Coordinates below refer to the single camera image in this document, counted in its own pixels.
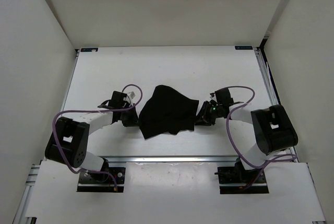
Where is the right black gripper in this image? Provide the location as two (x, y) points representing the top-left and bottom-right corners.
(192, 101), (222, 126)

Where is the black skirt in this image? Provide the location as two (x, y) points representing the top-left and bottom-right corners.
(139, 85), (199, 139)

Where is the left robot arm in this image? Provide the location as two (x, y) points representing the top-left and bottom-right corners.
(45, 107), (136, 182)

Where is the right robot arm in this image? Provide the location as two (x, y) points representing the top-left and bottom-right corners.
(195, 100), (298, 182)

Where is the white front cover board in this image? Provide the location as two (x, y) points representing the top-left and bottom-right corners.
(26, 161), (325, 223)

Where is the right blue corner label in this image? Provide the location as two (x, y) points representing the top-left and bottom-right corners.
(235, 45), (253, 50)

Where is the blue corner label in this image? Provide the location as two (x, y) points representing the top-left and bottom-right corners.
(80, 48), (99, 52)
(235, 45), (253, 50)

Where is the left blue corner label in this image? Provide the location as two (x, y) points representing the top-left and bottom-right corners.
(80, 48), (99, 52)

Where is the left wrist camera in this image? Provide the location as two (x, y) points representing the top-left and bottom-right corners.
(108, 91), (135, 109)

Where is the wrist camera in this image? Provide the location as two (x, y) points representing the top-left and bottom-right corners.
(108, 91), (135, 109)
(210, 88), (234, 105)

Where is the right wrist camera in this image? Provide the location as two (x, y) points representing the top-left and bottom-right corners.
(210, 88), (234, 105)

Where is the aluminium frame rail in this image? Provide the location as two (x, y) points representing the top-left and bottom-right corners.
(105, 156), (237, 163)

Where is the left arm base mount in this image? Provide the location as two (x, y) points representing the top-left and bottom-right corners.
(77, 167), (126, 193)

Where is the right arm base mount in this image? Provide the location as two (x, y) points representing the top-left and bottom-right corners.
(214, 166), (269, 195)

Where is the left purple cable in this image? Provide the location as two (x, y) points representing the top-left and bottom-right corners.
(52, 84), (143, 175)

